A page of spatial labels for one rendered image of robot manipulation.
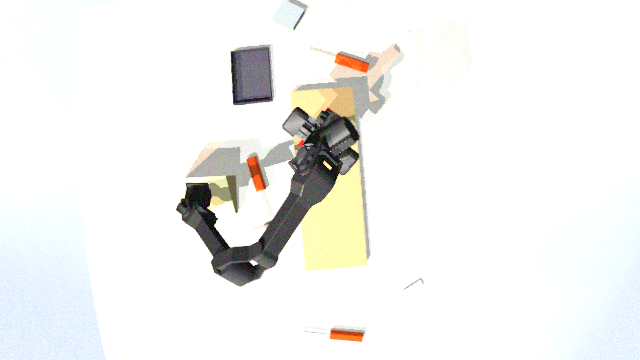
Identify pale yellow floor panel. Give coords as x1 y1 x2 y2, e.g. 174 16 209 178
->
290 87 367 271

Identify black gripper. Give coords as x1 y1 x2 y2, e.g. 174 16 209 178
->
281 107 359 175

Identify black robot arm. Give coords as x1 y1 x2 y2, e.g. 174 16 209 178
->
176 110 360 288

